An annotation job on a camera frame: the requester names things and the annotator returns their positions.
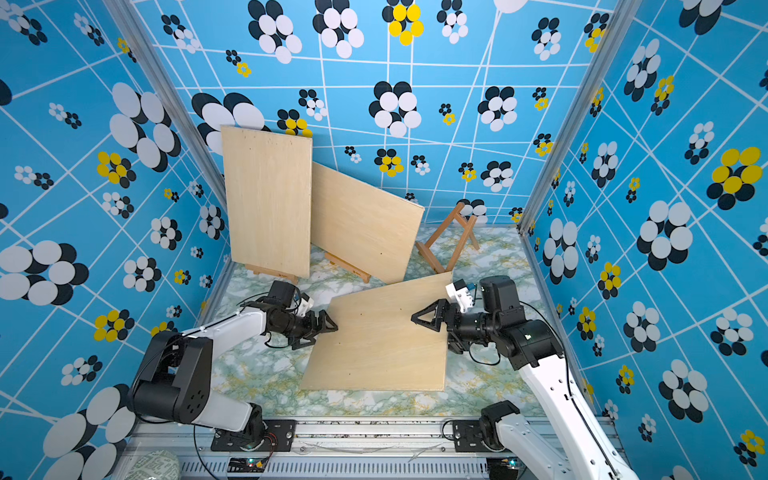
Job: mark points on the circuit board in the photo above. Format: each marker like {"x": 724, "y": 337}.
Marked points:
{"x": 503, "y": 469}
{"x": 247, "y": 466}

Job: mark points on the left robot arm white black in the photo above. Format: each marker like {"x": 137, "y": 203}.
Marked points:
{"x": 173, "y": 381}

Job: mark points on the right circuit board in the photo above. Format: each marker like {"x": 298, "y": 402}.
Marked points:
{"x": 503, "y": 469}

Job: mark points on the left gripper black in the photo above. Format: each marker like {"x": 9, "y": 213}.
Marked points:
{"x": 324, "y": 327}

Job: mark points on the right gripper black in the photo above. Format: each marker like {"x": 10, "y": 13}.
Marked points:
{"x": 444, "y": 309}

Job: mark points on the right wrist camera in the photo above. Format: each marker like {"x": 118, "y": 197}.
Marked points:
{"x": 459, "y": 293}

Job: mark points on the plywood board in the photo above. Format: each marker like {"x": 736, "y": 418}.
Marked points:
{"x": 268, "y": 182}
{"x": 362, "y": 225}
{"x": 377, "y": 347}

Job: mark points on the right aluminium corner post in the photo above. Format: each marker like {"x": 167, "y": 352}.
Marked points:
{"x": 621, "y": 20}

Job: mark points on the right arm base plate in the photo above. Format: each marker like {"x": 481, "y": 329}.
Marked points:
{"x": 472, "y": 436}

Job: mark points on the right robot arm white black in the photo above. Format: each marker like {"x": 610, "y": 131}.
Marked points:
{"x": 533, "y": 349}

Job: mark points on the aluminium front rail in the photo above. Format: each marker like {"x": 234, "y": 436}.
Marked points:
{"x": 333, "y": 448}

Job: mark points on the left circuit board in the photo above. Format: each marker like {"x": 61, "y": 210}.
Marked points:
{"x": 247, "y": 466}

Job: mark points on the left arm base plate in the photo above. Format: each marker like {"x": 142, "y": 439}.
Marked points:
{"x": 266, "y": 436}

